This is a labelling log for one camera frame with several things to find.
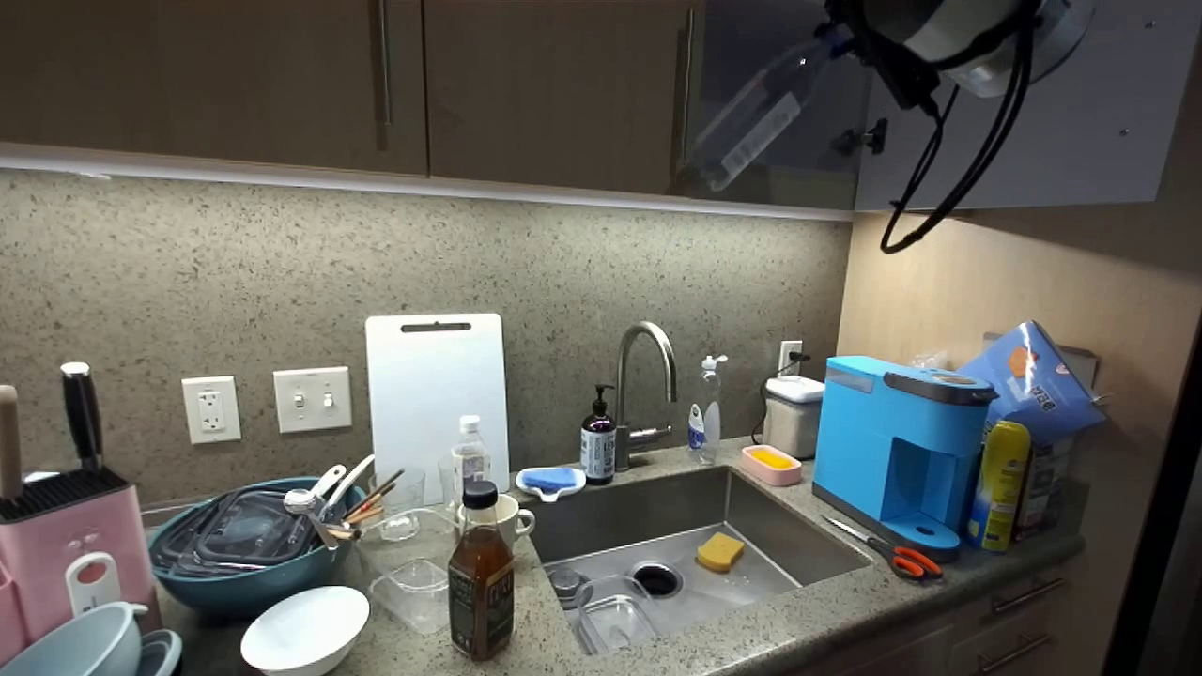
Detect dark soap pump bottle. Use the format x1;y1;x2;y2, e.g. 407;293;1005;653
579;383;622;487

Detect yellow plastic bottle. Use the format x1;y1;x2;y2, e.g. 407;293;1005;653
973;416;1035;554

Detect clear plastic container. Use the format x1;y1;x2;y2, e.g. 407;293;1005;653
370;554;456;636

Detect large blue mixing bowl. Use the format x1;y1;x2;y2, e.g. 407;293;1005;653
147;473;372;628

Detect white light switch plate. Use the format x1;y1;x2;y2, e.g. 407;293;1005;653
271;363;356;439

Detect dark plastic lids stack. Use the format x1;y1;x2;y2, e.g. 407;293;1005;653
186;487;320;582

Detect pink knife block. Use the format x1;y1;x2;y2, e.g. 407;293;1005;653
0;464;162;648

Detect blue sponge holder dish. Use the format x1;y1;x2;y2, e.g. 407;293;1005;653
513;461;592;508

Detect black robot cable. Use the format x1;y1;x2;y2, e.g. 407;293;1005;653
824;0;1046;258

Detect gray kitchen utensil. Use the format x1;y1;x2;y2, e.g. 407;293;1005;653
320;452;379;517

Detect white ceramic bowl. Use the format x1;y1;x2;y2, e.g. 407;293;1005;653
238;582;376;676

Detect white open cabinet door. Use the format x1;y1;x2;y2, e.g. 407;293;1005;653
853;0;1202;219

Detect blue coffee maker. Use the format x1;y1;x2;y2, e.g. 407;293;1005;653
811;352;1000;554

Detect orange handled scissors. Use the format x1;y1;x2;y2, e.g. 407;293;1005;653
819;508;951;586

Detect wooden handled knife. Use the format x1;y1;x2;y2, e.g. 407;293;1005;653
0;383;26;503

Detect wooden orange utensil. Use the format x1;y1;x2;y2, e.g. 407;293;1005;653
329;464;409;546

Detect brown bottle black cap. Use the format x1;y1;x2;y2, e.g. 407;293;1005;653
444;476;518;665

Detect white plastic cutting board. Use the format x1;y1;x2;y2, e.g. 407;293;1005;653
360;313;515;503

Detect blue cardboard box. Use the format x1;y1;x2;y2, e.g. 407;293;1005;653
958;320;1114;539

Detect white lidded canister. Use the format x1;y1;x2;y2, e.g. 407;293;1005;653
759;373;829;461

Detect open cabinet box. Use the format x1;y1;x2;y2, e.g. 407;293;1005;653
674;0;881;215

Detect black sink drain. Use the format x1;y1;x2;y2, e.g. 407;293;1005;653
630;558;683;602

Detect pink dish yellow sponge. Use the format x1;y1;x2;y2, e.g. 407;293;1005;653
735;443;806;487

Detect clear drinking glass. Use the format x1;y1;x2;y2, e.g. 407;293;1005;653
575;590;662;658

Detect silver gooseneck faucet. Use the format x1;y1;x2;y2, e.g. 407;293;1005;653
614;320;683;473

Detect brown wooden cabinet door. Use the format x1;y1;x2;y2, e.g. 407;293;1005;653
426;0;697;199
0;0;429;181

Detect small clear bottle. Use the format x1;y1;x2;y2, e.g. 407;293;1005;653
449;413;493;503

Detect black handled knife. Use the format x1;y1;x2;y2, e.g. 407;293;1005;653
58;362;109;476

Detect stainless steel sink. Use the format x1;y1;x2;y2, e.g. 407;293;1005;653
521;461;881;660

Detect black cabinet door knob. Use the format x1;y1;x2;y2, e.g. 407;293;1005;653
834;120;895;160

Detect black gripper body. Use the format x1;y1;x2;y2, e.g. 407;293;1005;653
849;0;948;113

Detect clear spray bottle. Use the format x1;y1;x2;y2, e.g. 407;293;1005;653
683;352;732;464

